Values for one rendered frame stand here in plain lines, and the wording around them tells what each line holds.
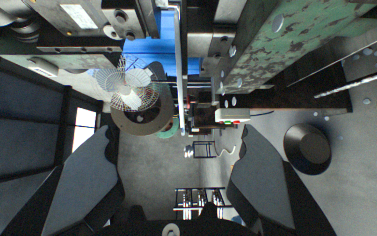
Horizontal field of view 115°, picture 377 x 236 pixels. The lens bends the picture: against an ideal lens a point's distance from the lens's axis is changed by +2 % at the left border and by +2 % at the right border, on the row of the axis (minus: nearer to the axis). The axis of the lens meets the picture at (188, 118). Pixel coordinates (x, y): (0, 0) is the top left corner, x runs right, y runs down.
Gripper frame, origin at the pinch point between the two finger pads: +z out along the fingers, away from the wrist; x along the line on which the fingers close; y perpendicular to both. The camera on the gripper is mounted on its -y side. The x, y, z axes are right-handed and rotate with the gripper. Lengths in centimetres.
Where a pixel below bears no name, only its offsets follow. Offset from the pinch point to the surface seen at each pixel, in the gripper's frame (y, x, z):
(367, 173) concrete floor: 38, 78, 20
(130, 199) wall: 657, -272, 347
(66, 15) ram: -14.4, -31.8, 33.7
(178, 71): -3.4, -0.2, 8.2
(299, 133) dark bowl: 41, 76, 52
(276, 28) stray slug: -9.0, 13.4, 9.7
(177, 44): -6.8, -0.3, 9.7
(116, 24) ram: -12.1, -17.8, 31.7
